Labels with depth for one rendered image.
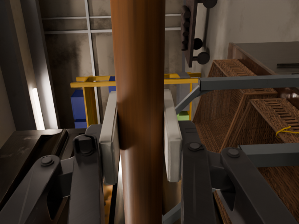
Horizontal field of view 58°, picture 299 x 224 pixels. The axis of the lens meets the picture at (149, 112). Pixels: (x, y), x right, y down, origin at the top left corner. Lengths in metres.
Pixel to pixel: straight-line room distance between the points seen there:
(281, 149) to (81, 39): 6.83
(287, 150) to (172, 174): 0.57
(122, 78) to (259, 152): 0.56
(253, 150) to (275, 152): 0.05
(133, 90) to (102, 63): 7.18
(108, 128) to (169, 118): 0.04
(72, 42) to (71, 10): 0.76
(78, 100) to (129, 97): 4.98
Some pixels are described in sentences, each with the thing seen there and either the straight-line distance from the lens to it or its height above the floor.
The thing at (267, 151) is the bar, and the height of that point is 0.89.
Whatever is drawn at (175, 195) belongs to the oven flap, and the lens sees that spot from 1.41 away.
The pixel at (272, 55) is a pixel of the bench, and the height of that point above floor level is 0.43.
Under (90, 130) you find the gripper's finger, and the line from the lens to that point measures 0.17.
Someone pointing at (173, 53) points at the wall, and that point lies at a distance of 7.28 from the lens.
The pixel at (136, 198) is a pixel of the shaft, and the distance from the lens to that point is 0.20.
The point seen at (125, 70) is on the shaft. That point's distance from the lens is 0.15.
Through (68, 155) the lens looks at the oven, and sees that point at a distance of 1.74.
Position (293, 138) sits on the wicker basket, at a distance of 0.99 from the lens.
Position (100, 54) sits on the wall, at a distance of 7.29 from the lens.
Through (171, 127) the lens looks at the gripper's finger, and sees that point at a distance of 0.15.
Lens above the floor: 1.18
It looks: 1 degrees down
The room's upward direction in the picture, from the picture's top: 92 degrees counter-clockwise
